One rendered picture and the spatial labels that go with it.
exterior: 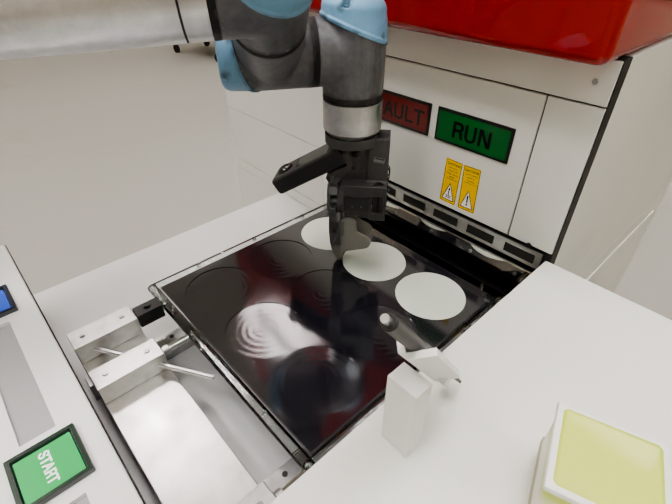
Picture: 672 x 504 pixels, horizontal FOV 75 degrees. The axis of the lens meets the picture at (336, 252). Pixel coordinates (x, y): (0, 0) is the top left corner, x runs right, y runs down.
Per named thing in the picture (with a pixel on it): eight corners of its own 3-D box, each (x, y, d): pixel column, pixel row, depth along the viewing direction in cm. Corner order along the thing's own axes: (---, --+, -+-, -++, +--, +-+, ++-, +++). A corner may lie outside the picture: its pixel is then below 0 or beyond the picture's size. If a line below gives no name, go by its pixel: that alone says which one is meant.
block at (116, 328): (133, 319, 62) (127, 304, 60) (143, 332, 60) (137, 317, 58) (73, 349, 58) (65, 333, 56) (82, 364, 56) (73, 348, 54)
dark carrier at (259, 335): (332, 208, 84) (332, 205, 83) (492, 299, 63) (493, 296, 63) (161, 289, 65) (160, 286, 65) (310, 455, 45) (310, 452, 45)
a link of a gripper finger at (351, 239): (368, 273, 67) (371, 222, 62) (330, 270, 68) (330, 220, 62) (369, 260, 70) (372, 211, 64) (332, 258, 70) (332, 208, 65)
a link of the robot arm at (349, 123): (318, 106, 52) (327, 86, 58) (319, 143, 55) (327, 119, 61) (382, 109, 51) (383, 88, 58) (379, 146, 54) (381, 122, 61)
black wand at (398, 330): (387, 332, 26) (399, 315, 26) (369, 320, 26) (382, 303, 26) (457, 387, 42) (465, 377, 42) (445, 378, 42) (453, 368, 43)
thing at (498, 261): (329, 207, 93) (328, 166, 87) (521, 318, 67) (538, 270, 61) (322, 210, 92) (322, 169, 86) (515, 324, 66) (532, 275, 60)
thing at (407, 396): (416, 394, 42) (435, 291, 34) (450, 420, 40) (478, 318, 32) (373, 433, 39) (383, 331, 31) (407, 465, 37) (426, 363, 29)
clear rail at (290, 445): (156, 287, 66) (154, 280, 65) (319, 470, 44) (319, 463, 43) (147, 292, 65) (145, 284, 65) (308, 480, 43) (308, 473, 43)
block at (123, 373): (157, 351, 57) (152, 336, 56) (169, 367, 55) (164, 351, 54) (94, 386, 53) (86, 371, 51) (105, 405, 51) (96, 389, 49)
